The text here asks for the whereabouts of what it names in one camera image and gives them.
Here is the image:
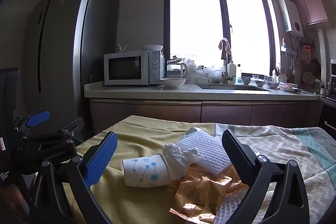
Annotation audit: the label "kitchen counter cabinet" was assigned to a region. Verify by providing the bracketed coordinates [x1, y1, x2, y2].
[84, 81, 324, 130]

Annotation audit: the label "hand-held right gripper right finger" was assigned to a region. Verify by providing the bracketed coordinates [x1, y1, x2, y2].
[222, 129, 310, 224]

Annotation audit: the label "large white bowl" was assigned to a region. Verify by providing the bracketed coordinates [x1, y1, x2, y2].
[160, 78, 186, 89]

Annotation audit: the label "crumpled white tissue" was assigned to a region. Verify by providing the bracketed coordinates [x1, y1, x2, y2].
[163, 143, 200, 180]

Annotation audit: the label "white water heater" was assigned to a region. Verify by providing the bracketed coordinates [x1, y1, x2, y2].
[278, 0, 305, 37]

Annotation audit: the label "white patterned cloth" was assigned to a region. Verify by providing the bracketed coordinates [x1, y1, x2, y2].
[213, 123, 336, 224]

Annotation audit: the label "wall utensil rack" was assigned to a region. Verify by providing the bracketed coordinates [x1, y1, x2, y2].
[281, 38, 299, 55]

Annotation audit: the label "glass kettle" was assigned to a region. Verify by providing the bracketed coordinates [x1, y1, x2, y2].
[166, 55, 188, 79]

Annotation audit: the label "yellow tablecloth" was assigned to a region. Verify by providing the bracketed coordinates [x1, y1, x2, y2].
[63, 115, 218, 224]

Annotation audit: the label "grey refrigerator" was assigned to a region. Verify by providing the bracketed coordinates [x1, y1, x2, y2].
[25, 0, 120, 140]

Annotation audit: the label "brown rag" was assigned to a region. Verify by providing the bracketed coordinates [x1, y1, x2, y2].
[218, 38, 232, 60]

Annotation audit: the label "brown wall cabinet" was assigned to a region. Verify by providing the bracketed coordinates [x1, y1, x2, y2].
[290, 0, 328, 26]

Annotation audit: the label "metal kitchen faucet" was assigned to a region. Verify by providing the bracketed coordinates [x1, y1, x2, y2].
[222, 51, 235, 84]

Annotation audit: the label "hanging kitchen strainers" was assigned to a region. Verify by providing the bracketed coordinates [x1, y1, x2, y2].
[301, 40, 321, 84]

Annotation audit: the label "white pump bottle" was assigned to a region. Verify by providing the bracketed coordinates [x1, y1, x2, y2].
[227, 57, 236, 83]

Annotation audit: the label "white microwave oven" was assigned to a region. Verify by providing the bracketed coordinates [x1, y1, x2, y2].
[104, 49, 165, 86]

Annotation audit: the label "white blue-dotted paper cup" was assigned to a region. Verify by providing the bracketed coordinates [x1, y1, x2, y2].
[122, 154, 172, 187]

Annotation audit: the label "gold foil wrapper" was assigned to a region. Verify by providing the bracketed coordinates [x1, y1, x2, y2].
[169, 165, 248, 223]

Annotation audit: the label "kitchen sink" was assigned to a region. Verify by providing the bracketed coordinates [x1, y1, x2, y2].
[197, 83, 272, 92]

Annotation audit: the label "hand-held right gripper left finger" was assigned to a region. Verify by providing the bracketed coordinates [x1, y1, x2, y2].
[29, 131, 118, 224]

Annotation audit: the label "dark-framed window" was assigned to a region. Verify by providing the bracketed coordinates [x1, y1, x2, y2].
[164, 0, 276, 78]

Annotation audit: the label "white quilted packet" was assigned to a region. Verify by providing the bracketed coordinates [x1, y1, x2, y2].
[213, 185, 250, 224]
[176, 127, 234, 176]

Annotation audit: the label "plate of food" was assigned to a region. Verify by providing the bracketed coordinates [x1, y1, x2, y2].
[280, 84, 299, 93]

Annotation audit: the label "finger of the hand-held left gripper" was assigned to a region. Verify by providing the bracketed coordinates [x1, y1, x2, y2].
[14, 111, 51, 136]
[54, 117, 85, 141]

